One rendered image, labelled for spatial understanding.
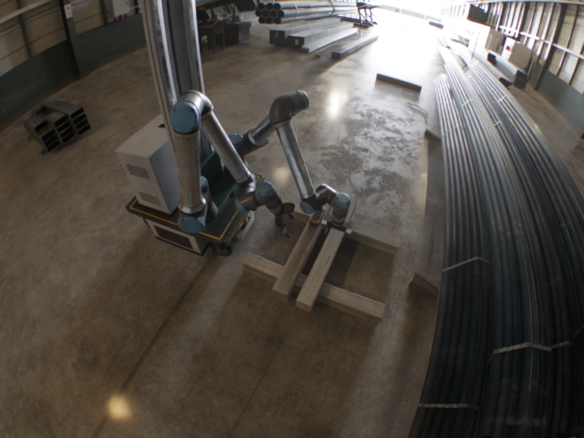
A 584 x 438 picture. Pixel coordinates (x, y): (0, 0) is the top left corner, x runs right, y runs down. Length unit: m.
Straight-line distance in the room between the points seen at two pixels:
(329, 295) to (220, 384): 0.88
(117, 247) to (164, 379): 1.20
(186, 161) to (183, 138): 0.12
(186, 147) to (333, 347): 1.39
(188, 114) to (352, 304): 1.40
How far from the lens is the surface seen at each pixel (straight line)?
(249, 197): 1.33
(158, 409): 1.81
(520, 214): 1.86
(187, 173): 1.22
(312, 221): 1.86
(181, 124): 1.07
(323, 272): 1.69
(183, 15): 1.56
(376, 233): 2.10
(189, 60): 1.60
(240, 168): 1.37
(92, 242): 2.64
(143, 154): 1.66
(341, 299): 1.73
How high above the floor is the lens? 1.65
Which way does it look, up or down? 49 degrees down
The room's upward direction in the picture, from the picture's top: 3 degrees clockwise
